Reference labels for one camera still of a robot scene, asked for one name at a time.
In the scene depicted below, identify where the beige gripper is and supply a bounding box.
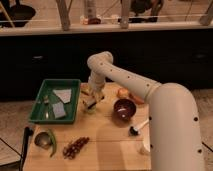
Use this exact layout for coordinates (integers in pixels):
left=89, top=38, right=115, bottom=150
left=84, top=85, right=104, bottom=103

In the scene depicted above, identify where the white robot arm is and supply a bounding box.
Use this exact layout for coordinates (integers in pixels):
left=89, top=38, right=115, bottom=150
left=87, top=51, right=205, bottom=171

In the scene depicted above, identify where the green plastic cup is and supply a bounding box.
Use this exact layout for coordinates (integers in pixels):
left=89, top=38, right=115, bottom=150
left=83, top=101, right=96, bottom=114

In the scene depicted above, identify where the white plastic cup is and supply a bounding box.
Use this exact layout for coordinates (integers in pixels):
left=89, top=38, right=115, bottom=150
left=140, top=138, right=150, bottom=155

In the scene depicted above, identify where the yellow banana toy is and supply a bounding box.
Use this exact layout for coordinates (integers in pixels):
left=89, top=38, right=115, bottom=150
left=81, top=88, right=89, bottom=96

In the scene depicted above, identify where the orange fruit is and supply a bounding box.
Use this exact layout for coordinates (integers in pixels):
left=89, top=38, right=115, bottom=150
left=117, top=88, right=129, bottom=99

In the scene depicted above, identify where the grey sponge piece lower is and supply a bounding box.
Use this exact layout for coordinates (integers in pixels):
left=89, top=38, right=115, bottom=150
left=52, top=102, right=66, bottom=119

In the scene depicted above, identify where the orange bowl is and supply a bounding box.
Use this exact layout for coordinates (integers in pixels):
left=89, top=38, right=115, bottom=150
left=130, top=94, right=145, bottom=105

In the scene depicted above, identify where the small metal object in tray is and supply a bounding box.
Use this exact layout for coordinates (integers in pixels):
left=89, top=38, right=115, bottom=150
left=43, top=95, right=50, bottom=105

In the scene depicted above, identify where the black white brush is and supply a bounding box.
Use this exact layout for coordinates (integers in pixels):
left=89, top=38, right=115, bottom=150
left=129, top=119, right=149, bottom=136

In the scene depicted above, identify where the green plastic tray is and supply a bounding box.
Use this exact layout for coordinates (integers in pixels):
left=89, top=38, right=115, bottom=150
left=29, top=79, right=81, bottom=124

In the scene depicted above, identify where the brown grape bunch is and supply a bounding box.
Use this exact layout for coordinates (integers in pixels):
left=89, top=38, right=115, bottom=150
left=62, top=137, right=90, bottom=159

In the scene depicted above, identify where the small metal bowl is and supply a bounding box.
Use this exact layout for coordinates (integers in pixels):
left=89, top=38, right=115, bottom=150
left=34, top=132, right=52, bottom=149

